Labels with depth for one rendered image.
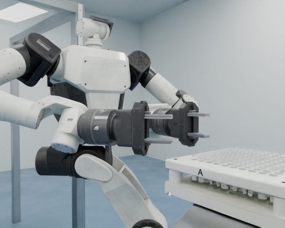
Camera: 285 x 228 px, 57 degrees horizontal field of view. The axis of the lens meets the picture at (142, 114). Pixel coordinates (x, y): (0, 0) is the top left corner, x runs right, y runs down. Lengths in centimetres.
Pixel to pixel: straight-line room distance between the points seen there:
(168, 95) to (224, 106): 307
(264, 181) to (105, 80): 67
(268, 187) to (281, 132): 327
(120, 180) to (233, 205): 58
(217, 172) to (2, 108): 49
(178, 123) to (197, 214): 33
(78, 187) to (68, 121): 109
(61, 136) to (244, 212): 42
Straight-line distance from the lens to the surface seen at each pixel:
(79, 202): 176
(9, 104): 69
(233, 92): 406
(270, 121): 376
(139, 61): 112
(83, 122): 62
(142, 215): 104
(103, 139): 61
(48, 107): 69
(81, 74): 91
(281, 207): 43
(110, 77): 97
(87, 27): 102
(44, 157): 108
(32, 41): 92
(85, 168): 99
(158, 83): 112
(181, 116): 73
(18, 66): 86
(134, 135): 59
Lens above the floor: 108
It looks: 2 degrees down
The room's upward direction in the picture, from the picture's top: straight up
